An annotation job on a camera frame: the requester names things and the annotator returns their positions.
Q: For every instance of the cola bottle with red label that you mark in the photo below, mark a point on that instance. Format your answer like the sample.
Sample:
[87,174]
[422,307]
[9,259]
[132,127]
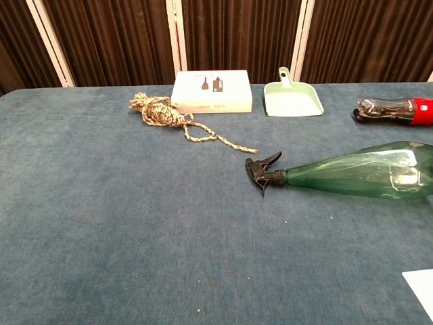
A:
[389,110]

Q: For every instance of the blue table mat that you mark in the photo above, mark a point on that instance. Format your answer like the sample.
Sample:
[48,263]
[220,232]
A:
[203,220]

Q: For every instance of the white printed box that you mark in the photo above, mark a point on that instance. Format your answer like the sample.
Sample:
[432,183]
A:
[211,93]

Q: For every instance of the mint green dustpan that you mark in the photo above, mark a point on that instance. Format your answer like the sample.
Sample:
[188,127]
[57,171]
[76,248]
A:
[292,100]

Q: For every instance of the white picture card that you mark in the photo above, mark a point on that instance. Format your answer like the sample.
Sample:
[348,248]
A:
[421,287]

